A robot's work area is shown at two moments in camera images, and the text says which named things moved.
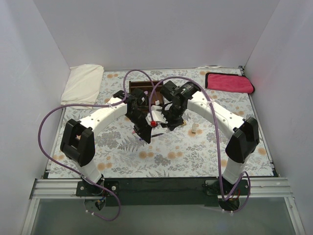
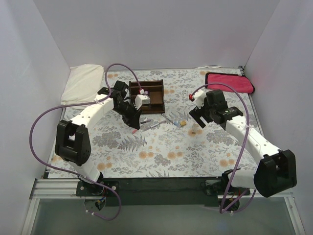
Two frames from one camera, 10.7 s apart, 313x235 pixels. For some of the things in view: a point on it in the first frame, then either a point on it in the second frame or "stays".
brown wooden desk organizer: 153,87 stays
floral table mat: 197,149 stays
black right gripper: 174,121 → 203,112
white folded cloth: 82,85 stays
